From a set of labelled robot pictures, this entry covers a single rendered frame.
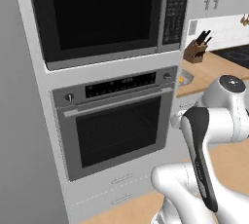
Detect black glass oven door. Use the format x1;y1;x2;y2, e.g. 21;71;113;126
56;87;176;182

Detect white counter drawer front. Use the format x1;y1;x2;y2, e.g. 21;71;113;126
175;91;209;113

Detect black microwave oven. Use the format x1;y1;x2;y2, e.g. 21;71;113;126
25;0;193;72

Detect wooden knife block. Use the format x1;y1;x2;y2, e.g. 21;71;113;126
182;29;213;64

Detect white tall oven cabinet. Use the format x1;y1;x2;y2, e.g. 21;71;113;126
12;0;196;224

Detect black hob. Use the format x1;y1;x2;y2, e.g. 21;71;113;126
211;44;249;70

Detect wooden hanging tool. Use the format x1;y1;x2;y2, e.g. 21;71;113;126
239;13;249;27

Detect silver oven door handle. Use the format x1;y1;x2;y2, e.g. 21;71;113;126
62;87;175;119

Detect stainless steel wall oven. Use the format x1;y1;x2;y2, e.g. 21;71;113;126
50;65;180;183

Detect white drawer handle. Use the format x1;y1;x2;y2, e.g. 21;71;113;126
111;193;134;205
111;173;135;184

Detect grey wall socket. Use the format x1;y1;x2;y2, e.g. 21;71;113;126
188;19;198;36

